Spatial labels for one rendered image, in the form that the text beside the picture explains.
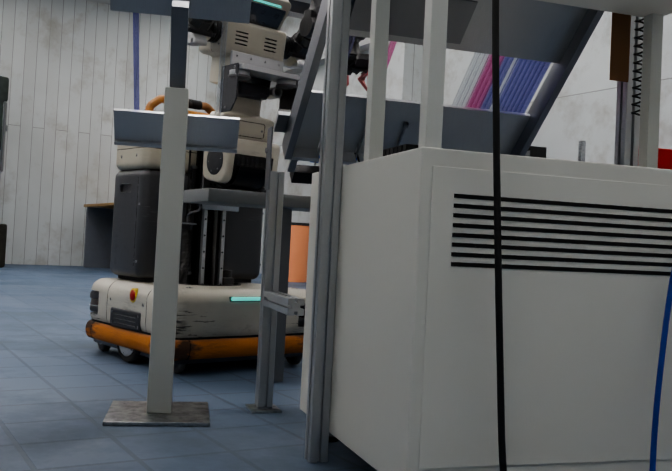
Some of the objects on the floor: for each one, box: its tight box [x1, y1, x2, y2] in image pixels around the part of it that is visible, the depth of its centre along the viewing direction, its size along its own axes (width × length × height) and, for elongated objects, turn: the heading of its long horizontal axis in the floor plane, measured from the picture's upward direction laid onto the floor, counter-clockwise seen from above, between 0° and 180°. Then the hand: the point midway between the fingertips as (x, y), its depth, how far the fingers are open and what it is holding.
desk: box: [83, 203, 114, 268], centre depth 961 cm, size 78×145×78 cm
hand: (357, 83), depth 231 cm, fingers open, 9 cm apart
